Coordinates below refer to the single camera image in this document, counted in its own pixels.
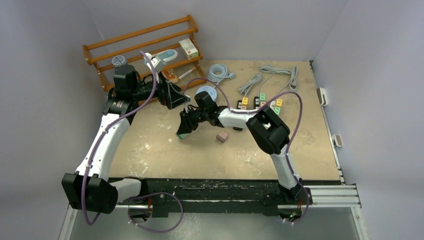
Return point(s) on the white power strip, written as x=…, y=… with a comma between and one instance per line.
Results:
x=272, y=105

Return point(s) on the round light blue power socket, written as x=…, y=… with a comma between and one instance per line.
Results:
x=210, y=90

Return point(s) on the orange snack packet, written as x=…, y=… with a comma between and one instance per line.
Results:
x=170, y=75

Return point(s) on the long black power strip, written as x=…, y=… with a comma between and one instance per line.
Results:
x=256, y=103

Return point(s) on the pink USB charger plug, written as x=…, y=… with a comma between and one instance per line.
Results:
x=222, y=136

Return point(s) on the green plug on white strip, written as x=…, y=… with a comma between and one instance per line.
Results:
x=277, y=110

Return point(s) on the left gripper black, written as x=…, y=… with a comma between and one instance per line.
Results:
x=167, y=96

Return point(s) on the wooden shelf rack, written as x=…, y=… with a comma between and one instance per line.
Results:
x=189, y=31

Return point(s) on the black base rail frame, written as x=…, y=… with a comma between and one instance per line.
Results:
x=161, y=196

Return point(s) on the white red box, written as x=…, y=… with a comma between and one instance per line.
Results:
x=189, y=48

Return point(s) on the red white pen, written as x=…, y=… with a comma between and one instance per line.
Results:
x=186, y=73

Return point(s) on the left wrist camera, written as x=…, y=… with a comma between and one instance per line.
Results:
x=154, y=62

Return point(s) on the white blue round jar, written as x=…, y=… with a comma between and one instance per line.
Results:
x=119, y=60

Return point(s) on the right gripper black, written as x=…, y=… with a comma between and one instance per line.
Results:
x=188, y=125

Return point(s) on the lower white wall clip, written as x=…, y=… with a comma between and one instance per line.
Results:
x=337, y=140

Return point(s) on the blue toothbrush package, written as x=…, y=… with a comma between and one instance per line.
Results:
x=166, y=55

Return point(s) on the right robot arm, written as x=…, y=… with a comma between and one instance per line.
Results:
x=268, y=130

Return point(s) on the upper white wall clip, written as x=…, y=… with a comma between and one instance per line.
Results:
x=322, y=96

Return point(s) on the green USB charger plug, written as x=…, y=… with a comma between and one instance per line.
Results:
x=182, y=136

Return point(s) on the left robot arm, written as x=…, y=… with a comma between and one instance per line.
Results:
x=109, y=139

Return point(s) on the white wall clip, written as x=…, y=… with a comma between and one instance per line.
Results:
x=337, y=140
x=322, y=96

